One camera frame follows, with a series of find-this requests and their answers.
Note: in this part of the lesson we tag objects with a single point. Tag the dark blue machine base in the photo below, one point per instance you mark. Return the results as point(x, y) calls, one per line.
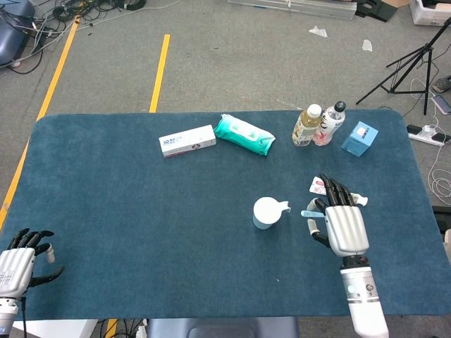
point(10, 31)

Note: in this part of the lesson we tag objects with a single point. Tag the smartphone with lit screen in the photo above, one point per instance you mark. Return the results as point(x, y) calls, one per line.
point(442, 104)

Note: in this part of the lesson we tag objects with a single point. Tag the white pink toothpaste carton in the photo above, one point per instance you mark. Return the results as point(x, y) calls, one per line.
point(186, 141)

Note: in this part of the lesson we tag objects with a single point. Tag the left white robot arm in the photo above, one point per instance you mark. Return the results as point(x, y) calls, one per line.
point(8, 317)

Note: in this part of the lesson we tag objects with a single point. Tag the blue felt table mat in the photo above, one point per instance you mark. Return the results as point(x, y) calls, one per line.
point(141, 211)

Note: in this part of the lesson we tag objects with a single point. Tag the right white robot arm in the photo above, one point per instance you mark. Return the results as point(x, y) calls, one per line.
point(363, 299)

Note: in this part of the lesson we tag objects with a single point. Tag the white plastic crate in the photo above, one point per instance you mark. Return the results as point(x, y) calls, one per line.
point(430, 12)

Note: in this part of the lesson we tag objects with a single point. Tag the crumpled white paper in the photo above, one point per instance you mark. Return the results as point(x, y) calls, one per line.
point(367, 45)
point(318, 31)

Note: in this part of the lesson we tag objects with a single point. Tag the pink drink bottle black cap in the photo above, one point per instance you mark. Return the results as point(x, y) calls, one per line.
point(329, 123)

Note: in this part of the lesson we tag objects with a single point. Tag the blue grey seat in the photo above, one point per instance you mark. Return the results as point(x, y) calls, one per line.
point(222, 327)

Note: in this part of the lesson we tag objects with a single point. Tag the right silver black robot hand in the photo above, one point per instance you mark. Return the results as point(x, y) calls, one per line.
point(347, 229)

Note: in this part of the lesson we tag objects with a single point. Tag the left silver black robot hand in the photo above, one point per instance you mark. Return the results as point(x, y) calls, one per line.
point(14, 267)

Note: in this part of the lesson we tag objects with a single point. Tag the white power strip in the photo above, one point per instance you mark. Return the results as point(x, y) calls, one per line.
point(426, 134)

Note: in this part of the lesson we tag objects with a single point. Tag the floral toothpaste tube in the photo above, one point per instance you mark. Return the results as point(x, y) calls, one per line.
point(317, 188)

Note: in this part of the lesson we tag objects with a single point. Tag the blue cardboard box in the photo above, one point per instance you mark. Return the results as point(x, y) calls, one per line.
point(357, 141)

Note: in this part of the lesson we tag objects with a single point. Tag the grey shoe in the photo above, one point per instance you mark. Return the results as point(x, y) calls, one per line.
point(443, 84)

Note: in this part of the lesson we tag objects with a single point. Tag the light blue toothbrush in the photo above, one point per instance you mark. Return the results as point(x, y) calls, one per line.
point(310, 213)

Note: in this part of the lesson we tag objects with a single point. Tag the black tripod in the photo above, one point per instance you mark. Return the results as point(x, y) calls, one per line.
point(427, 49)

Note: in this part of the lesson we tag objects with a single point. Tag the yellow drink bottle white cap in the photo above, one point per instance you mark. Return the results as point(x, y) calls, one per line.
point(304, 128)

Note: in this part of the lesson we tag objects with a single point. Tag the green wet wipes pack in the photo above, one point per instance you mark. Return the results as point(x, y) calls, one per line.
point(243, 135)

